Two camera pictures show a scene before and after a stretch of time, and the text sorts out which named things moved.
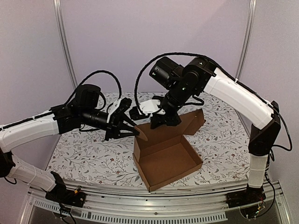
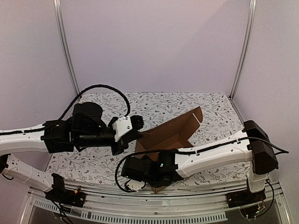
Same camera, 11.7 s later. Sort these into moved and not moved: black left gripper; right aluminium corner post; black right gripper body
Moved: black right gripper body; black left gripper
Not moved: right aluminium corner post
